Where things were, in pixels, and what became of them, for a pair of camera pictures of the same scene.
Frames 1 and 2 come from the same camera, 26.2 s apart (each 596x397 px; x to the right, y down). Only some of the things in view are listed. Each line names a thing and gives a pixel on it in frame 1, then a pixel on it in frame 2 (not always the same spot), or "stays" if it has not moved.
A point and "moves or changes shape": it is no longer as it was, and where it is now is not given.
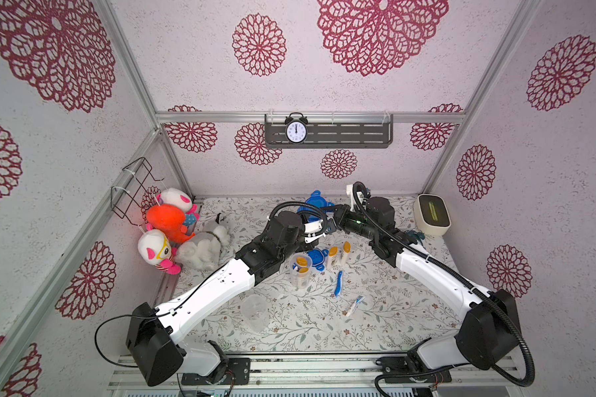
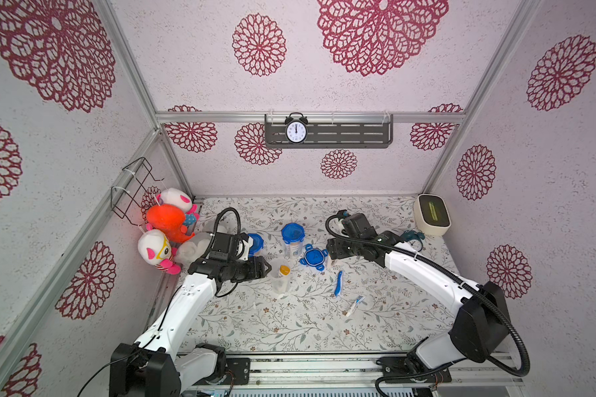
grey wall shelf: (333, 131) stays
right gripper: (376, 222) to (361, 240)
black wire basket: (128, 194) stays
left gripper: (305, 246) to (257, 268)
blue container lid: (318, 199) moves or changes shape
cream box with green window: (432, 214) stays
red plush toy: (169, 219) stays
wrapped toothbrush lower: (356, 303) stays
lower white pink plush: (154, 248) stays
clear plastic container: (255, 313) to (281, 274)
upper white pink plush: (175, 197) stays
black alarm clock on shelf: (296, 129) stays
